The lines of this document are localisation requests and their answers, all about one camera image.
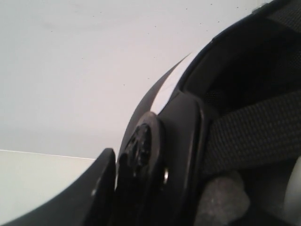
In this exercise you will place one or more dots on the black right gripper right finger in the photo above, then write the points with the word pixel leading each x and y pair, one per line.
pixel 223 200

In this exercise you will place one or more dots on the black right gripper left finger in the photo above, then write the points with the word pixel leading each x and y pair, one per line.
pixel 51 190

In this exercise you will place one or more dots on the black helmet with tinted visor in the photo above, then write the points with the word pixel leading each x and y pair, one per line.
pixel 233 106

